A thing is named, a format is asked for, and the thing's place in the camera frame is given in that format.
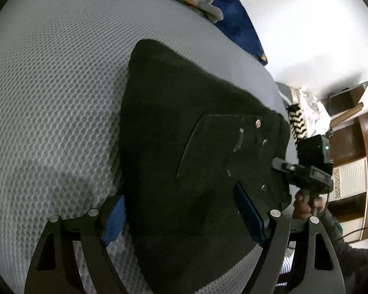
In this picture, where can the brown wooden wardrobe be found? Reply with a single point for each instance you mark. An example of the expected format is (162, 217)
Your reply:
(349, 153)

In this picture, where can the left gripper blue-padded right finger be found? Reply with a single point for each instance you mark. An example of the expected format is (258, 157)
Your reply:
(254, 221)

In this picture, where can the navy floral blanket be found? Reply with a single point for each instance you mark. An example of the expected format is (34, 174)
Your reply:
(233, 21)

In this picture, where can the person right hand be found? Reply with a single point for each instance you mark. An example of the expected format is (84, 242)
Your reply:
(307, 205)

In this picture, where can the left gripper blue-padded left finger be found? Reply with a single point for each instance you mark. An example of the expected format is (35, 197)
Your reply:
(115, 222)

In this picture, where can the grey mesh mattress cover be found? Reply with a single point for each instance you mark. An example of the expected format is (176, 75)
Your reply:
(63, 70)

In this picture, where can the person right forearm dark sleeve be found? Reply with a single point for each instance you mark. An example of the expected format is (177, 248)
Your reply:
(353, 262)

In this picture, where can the white dotted cloth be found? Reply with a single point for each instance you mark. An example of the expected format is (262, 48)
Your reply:
(316, 117)

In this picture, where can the black pants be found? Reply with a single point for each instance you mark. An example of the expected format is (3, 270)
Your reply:
(186, 139)

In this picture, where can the striped white blue cloth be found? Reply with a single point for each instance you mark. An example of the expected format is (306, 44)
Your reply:
(286, 264)

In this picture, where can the black white knitted garment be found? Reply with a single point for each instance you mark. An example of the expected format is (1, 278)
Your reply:
(297, 122)

